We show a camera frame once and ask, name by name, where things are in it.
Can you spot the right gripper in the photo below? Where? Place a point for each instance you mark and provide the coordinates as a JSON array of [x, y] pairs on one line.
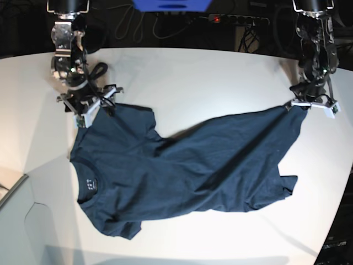
[[81, 100]]

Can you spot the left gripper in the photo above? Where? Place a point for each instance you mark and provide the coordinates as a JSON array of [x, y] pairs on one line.
[[310, 95]]

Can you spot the dark blue t-shirt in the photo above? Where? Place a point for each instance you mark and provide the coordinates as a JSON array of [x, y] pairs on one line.
[[128, 173]]

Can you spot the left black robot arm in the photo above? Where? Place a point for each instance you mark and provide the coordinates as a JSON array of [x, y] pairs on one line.
[[314, 27]]

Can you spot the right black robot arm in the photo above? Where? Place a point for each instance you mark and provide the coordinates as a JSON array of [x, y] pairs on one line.
[[69, 63]]

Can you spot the black power strip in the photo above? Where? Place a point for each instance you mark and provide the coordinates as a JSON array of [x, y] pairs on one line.
[[238, 20]]

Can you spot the blue box overhead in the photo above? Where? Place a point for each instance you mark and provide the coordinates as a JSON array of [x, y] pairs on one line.
[[171, 5]]

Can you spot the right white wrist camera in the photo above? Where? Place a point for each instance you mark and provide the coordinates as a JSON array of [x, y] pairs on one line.
[[82, 121]]

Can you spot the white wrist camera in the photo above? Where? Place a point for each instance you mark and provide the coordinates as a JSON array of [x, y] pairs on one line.
[[82, 121], [332, 110]]

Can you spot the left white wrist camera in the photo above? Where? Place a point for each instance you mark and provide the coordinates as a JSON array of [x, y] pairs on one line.
[[332, 110]]

